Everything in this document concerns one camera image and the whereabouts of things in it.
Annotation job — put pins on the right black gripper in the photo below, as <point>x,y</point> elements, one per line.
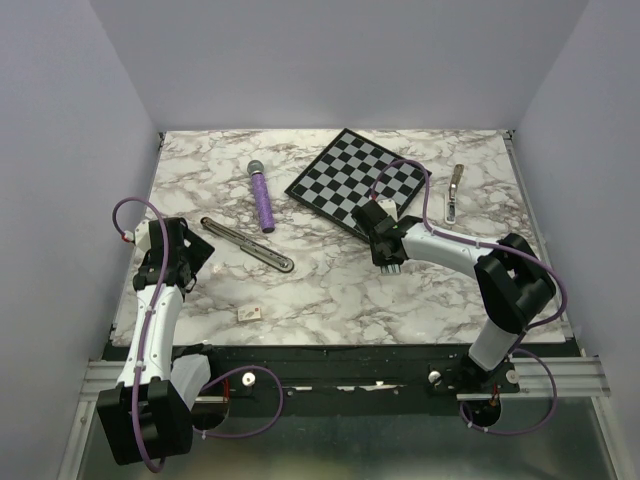
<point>378,259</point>

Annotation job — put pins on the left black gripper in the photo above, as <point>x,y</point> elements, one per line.
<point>198,249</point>

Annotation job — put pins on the grey black stapler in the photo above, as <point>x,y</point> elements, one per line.
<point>258,251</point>

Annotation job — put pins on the white stapler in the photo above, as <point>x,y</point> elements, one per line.
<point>451,195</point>

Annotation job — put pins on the large silver staple strip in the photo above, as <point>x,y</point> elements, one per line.
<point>392,270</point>

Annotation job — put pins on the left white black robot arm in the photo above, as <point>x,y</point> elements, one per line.
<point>153,384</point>

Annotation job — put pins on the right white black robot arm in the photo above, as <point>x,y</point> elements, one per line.
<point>514,284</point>

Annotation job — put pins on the black white chessboard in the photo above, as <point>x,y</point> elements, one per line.
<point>344,174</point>

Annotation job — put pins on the purple glitter microphone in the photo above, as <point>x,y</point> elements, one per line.
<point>255,170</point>

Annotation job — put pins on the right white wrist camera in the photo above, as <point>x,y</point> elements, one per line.
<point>389,206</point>

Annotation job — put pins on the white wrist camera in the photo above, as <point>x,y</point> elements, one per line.
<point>139,237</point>
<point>389,206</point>

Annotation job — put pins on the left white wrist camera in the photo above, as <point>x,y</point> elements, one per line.
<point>139,237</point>

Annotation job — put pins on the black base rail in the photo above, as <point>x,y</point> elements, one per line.
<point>259,394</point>

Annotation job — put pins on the aluminium frame rail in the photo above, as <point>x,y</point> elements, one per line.
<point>412,379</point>

